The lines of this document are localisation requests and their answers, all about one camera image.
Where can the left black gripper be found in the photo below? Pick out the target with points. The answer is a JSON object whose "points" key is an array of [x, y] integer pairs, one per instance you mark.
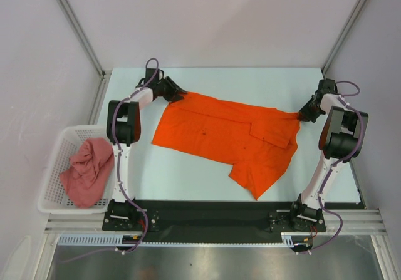
{"points": [[173, 95]]}

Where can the aluminium frame rail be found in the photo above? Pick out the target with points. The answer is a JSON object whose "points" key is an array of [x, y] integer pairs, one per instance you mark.
{"points": [[355, 222]]}

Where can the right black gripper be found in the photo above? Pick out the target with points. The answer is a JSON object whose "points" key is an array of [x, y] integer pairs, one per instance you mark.
{"points": [[305, 114]]}

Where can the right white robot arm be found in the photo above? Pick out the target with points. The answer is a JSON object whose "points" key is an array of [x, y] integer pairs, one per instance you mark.
{"points": [[341, 140]]}

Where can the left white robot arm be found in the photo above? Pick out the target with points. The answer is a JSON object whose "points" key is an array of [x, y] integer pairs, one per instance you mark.
{"points": [[123, 131]]}

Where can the left aluminium frame post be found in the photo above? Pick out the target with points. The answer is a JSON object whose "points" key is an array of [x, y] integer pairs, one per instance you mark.
{"points": [[102, 74]]}

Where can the white plastic basket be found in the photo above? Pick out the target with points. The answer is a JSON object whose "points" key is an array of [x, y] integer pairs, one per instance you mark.
{"points": [[53, 198]]}

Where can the pink t shirt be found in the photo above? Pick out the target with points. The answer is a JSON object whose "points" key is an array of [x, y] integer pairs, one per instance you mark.
{"points": [[90, 167]]}

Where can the aluminium frame post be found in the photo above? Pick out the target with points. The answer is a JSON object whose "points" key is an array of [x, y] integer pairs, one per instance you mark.
{"points": [[351, 20], [102, 74]]}

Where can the right aluminium frame post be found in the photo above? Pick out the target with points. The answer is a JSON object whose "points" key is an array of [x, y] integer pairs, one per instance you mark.
{"points": [[351, 20]]}

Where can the orange t shirt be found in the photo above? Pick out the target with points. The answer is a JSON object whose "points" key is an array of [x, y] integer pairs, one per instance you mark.
{"points": [[257, 142]]}

